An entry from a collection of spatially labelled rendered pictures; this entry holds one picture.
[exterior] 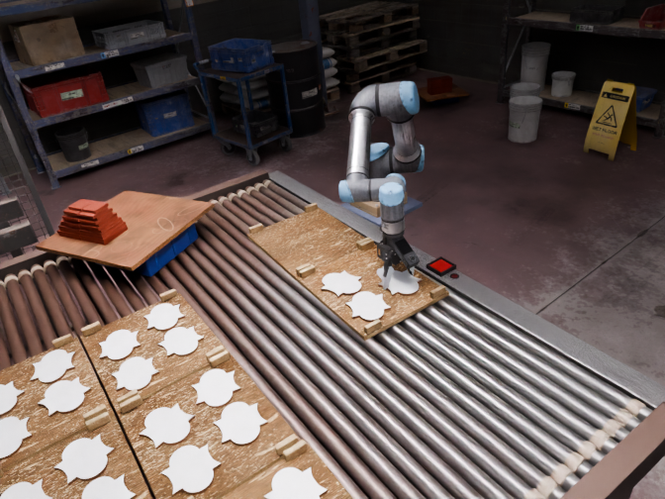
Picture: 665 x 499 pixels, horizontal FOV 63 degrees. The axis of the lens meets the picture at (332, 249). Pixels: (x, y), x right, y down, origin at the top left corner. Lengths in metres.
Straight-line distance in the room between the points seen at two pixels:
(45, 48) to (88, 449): 4.67
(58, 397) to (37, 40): 4.43
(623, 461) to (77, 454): 1.30
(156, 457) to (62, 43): 4.84
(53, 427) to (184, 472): 0.44
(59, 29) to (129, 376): 4.53
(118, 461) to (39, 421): 0.31
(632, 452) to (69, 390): 1.47
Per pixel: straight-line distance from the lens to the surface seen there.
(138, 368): 1.75
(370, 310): 1.75
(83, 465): 1.56
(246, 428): 1.47
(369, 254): 2.03
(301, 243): 2.15
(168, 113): 6.24
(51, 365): 1.90
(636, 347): 3.22
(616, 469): 1.42
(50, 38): 5.86
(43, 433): 1.71
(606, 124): 5.23
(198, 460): 1.45
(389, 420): 1.47
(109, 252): 2.18
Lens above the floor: 2.05
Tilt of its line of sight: 32 degrees down
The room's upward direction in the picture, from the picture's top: 6 degrees counter-clockwise
